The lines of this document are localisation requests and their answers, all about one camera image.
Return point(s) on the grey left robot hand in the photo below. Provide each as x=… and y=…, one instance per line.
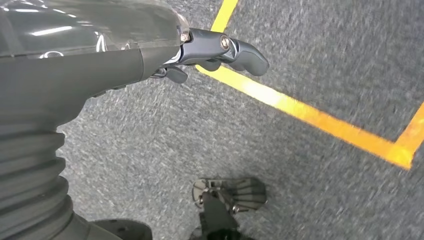
x=82, y=49

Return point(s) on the black robot foot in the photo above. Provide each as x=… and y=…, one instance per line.
x=215, y=212

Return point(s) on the yellow floor tape square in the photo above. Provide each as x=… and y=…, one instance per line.
x=298, y=109

